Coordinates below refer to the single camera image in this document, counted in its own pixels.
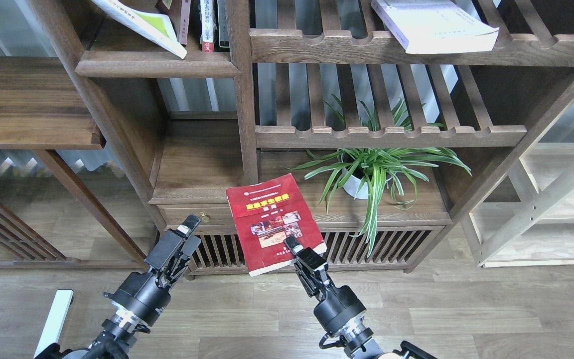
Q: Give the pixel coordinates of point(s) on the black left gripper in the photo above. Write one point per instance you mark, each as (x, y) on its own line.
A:
(147, 294)

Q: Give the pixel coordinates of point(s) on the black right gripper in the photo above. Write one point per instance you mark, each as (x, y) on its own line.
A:
(338, 310)

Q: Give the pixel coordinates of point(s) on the red cover book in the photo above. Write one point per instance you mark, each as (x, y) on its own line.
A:
(265, 214)

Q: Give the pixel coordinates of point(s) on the yellow green cover book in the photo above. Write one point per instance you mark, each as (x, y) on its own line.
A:
(155, 27)

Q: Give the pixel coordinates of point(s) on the white thick book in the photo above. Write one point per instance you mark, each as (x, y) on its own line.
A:
(435, 27)

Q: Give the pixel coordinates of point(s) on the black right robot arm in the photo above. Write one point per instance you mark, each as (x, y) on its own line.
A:
(364, 346)

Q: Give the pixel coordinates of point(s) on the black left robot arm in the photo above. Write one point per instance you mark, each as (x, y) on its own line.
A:
(114, 342)

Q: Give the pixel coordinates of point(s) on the light wooden shelf unit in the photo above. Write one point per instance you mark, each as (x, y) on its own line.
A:
(538, 227)

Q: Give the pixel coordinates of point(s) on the brass drawer knob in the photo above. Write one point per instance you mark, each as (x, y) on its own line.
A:
(204, 217)

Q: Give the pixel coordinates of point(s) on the white plant pot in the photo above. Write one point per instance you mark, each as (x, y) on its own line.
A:
(353, 184)

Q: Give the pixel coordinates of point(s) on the green spider plant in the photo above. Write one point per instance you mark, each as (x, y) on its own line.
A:
(374, 168)

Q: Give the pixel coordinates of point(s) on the dark wooden bookshelf cabinet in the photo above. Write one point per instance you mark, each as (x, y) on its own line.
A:
(315, 74)

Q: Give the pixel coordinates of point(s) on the white flat bar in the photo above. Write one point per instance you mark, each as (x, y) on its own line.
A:
(55, 320)

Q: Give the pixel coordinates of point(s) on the dark wooden side table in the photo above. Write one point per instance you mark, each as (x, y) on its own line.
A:
(40, 110)

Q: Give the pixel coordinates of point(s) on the white red upright book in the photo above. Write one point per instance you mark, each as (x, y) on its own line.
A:
(208, 25)

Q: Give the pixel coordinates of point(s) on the dark green upright book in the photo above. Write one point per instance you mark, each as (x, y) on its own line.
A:
(222, 27)

